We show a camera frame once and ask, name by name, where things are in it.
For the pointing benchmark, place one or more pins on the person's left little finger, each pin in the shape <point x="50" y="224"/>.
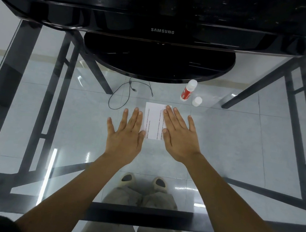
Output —
<point x="110" y="127"/>

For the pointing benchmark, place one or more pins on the black monitor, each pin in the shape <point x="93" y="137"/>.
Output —
<point x="163" y="17"/>

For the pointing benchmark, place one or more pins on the beige right shoe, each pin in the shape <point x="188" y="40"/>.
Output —
<point x="160" y="184"/>

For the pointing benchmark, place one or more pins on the white printed paper sheet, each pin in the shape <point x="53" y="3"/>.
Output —
<point x="154" y="120"/>

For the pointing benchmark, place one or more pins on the person's right forearm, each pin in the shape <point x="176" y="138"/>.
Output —
<point x="230" y="210"/>

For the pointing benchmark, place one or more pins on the person's right middle finger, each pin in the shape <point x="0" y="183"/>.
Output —
<point x="173" y="116"/>

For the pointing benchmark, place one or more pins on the beige left shoe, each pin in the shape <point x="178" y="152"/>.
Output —
<point x="127" y="180"/>

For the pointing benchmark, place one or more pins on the person's left forearm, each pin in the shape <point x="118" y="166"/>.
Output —
<point x="79" y="194"/>

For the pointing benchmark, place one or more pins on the black oval monitor stand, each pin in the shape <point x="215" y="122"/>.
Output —
<point x="158" y="60"/>

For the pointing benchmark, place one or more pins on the red and white glue stick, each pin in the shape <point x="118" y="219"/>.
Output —
<point x="185" y="92"/>

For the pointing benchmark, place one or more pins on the white glue stick cap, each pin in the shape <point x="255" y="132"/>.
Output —
<point x="197" y="101"/>

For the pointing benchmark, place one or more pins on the person's right little finger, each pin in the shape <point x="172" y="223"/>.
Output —
<point x="191" y="125"/>

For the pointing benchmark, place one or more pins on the person's left middle finger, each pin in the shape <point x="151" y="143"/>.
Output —
<point x="133" y="119"/>

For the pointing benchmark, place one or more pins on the person's left thumb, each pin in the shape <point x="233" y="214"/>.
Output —
<point x="142" y="138"/>

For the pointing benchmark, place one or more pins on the person's right thumb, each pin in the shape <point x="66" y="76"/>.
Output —
<point x="163" y="138"/>

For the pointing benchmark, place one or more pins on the person's left hand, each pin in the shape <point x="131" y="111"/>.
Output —
<point x="124" y="144"/>

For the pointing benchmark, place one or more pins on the black metal table frame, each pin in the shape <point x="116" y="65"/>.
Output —
<point x="142" y="217"/>

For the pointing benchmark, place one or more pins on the person's right hand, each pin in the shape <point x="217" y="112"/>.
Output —
<point x="179" y="141"/>

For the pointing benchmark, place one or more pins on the beige shoe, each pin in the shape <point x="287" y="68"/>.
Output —
<point x="127" y="180"/>
<point x="160" y="184"/>

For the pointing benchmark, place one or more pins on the beige trousers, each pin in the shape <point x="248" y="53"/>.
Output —
<point x="122" y="198"/>

